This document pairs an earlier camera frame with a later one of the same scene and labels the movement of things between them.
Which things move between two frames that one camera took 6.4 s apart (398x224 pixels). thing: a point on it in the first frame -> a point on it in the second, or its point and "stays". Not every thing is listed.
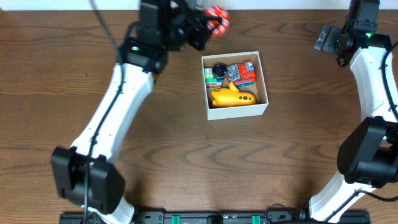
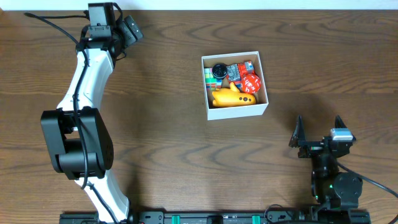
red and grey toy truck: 242,74 stays
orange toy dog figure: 231,97 stays
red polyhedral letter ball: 218,11 -> 250,83
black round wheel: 219,71 stays
